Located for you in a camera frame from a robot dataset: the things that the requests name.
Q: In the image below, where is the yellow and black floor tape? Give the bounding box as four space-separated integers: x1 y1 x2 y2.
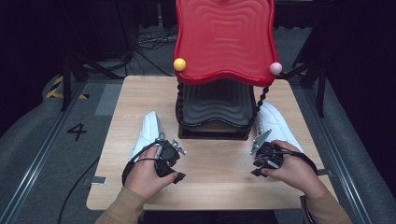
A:
45 75 91 101

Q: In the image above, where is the black metal stand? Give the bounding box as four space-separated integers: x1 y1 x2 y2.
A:
60 50 126 113
279 50 330 119

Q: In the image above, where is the person's left hand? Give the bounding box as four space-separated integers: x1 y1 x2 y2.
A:
124 145 180 201

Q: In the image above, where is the thick black cable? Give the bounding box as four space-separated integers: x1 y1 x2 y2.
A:
83 50 134 75

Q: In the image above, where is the red and black shoe rack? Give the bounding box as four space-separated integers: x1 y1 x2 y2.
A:
173 0 283 141

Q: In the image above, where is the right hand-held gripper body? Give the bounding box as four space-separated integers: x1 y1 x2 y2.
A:
252 141 285 171

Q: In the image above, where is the tangle of thin cables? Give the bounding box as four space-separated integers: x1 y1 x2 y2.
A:
134 26 179 52

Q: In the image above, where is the person's right hand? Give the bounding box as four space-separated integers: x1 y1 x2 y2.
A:
261 139 330 201

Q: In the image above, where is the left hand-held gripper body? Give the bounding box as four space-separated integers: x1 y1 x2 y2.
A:
153 139 182 178

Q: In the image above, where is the aluminium floor rail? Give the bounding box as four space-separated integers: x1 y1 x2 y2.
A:
302 86 376 224
0 81 89 224

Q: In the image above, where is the white sneaker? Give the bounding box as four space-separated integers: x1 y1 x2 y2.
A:
255 101 304 153
129 110 166 162

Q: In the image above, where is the hand-held gripper cable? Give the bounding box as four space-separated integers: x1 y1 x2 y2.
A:
121 132 166 188
273 146 319 224

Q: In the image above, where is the right hand-held gripper cable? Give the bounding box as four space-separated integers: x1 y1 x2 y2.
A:
273 146 319 224

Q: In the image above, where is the black floor cable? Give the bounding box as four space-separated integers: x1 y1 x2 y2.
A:
57 156 101 224

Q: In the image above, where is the left hand-held gripper cable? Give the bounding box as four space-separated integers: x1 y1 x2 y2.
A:
121 132 166 188

